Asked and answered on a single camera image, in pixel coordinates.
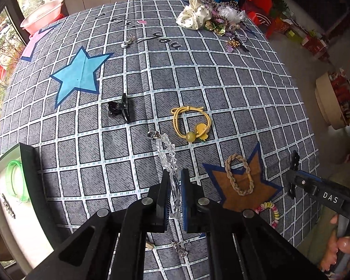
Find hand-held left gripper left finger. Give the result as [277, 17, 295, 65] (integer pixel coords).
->
[25, 169, 171, 280]

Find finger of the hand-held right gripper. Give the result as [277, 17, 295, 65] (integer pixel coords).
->
[285, 169, 321, 196]

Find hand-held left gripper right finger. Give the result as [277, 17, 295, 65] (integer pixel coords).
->
[179, 168, 329, 280]

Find pink yellow spiral bracelet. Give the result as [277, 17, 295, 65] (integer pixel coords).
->
[254, 201, 281, 230]

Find silver chain ornament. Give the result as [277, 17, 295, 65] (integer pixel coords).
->
[171, 239, 193, 258]

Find beige braided hair tie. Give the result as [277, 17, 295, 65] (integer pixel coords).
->
[224, 154, 256, 197]

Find clear crystal bead bracelet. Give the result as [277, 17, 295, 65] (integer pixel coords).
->
[147, 131, 183, 221]

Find yellow hair tie with bead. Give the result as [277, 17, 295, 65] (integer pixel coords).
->
[171, 106, 211, 144]

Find black claw hair clip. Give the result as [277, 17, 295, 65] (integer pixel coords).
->
[106, 93, 132, 124]

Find white shallow box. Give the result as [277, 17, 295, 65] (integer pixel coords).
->
[0, 142, 74, 277]

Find round wooden snack box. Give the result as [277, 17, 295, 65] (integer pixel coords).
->
[314, 71, 350, 129]

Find grey checked star bed sheet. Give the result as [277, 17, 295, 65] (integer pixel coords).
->
[0, 0, 320, 272]

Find red gift box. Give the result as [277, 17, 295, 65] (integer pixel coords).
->
[301, 36, 329, 62]

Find green translucent bangle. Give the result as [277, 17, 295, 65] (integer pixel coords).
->
[5, 157, 30, 203]

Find purple hair clip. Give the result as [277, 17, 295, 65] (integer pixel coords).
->
[225, 34, 250, 54]

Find silver rhinestone hair clip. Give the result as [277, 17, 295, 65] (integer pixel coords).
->
[1, 193, 17, 219]

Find gold sequin bow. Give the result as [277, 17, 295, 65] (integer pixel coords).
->
[206, 20, 231, 36]

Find clear organza scrunchie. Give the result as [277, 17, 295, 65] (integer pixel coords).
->
[219, 6, 247, 24]

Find red plastic chair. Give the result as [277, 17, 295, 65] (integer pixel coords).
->
[240, 0, 273, 27]

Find cream polka dot scrunchie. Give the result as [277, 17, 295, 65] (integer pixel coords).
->
[176, 0, 214, 31]

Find leopard print scrunchie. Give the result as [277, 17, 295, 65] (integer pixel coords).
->
[204, 0, 240, 16]

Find pink plastic basin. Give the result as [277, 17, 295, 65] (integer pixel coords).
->
[19, 0, 65, 36]

